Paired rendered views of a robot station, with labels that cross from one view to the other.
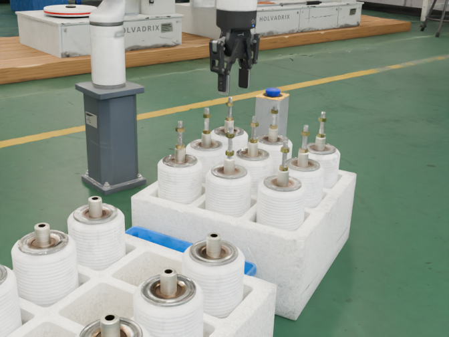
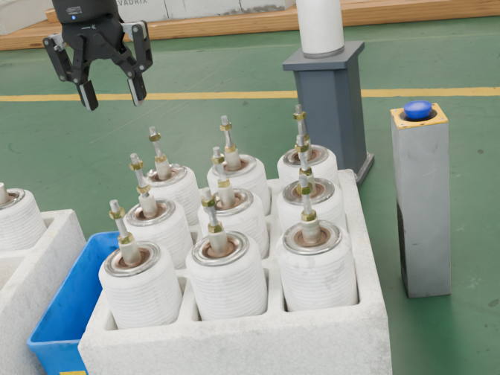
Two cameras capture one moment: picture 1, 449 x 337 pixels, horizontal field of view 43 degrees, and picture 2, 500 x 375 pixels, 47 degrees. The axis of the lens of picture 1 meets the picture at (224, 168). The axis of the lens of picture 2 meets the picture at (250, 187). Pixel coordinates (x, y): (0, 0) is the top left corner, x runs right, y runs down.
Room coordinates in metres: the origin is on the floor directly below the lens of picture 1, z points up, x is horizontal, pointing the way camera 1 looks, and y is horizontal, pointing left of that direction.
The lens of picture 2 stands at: (0.99, -0.77, 0.65)
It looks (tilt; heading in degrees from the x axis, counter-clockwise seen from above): 28 degrees down; 72
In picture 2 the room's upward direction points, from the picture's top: 12 degrees counter-clockwise
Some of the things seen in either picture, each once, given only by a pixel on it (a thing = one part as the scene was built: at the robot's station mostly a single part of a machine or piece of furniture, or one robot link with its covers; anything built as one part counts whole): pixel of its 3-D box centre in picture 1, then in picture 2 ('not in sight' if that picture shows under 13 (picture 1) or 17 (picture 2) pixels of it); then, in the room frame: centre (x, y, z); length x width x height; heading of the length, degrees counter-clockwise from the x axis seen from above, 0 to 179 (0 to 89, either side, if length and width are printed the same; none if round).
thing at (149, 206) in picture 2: (229, 166); (149, 204); (1.08, -0.01, 0.26); 0.02 x 0.02 x 0.03
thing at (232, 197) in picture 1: (227, 211); (166, 261); (1.08, -0.01, 0.16); 0.10 x 0.10 x 0.18
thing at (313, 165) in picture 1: (302, 164); (220, 248); (1.13, -0.17, 0.25); 0.08 x 0.08 x 0.01
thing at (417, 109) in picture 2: (272, 93); (417, 111); (1.47, -0.12, 0.32); 0.04 x 0.04 x 0.02
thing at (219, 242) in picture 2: (303, 159); (218, 240); (1.13, -0.17, 0.26); 0.02 x 0.02 x 0.03
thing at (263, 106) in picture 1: (268, 150); (421, 206); (1.47, -0.12, 0.16); 0.07 x 0.07 x 0.31; 64
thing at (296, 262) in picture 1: (248, 218); (248, 289); (1.18, -0.06, 0.09); 0.39 x 0.39 x 0.18; 64
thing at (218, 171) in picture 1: (228, 172); (151, 212); (1.08, -0.01, 0.25); 0.08 x 0.08 x 0.01
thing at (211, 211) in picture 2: (304, 142); (212, 215); (1.13, -0.17, 0.30); 0.01 x 0.01 x 0.08
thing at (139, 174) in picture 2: (230, 144); (140, 178); (1.08, -0.01, 0.31); 0.01 x 0.01 x 0.08
